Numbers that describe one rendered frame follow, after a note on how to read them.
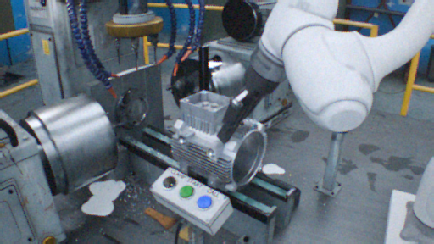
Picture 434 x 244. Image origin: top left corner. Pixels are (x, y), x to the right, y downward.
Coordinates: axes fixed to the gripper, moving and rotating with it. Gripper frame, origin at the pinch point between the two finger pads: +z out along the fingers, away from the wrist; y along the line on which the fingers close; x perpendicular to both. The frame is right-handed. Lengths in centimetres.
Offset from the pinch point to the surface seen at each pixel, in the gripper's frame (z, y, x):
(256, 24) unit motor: 2, -56, -33
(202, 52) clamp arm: 2.3, -18.0, -26.9
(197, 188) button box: 0.6, 17.4, 7.5
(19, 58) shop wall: 378, -130, -449
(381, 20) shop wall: 75, -514, -57
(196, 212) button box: 0.4, 21.7, 11.3
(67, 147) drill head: 15.1, 29.3, -22.0
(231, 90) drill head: 18.0, -34.8, -19.0
